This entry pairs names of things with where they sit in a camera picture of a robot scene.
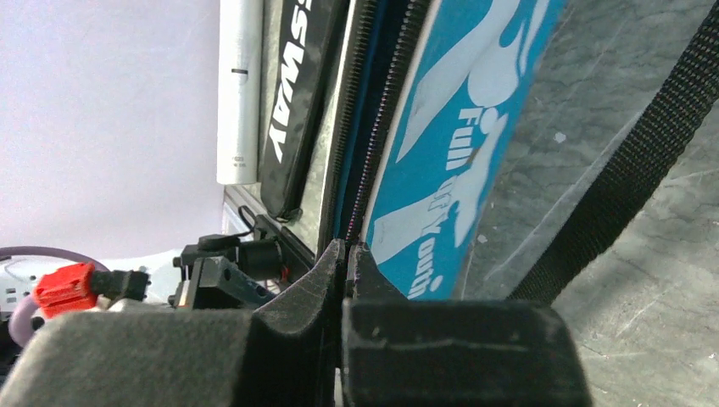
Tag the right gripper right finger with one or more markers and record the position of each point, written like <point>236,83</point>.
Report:
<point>401,352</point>

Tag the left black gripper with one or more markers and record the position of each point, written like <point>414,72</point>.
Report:
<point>242,270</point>

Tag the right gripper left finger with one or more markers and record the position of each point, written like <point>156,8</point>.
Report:
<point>281,354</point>

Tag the white shuttlecock tube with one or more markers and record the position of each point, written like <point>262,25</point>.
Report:
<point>238,91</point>

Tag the black racket cover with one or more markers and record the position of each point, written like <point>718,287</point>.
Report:
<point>309,34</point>

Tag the blue racket cover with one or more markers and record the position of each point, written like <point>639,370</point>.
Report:
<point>521,137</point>

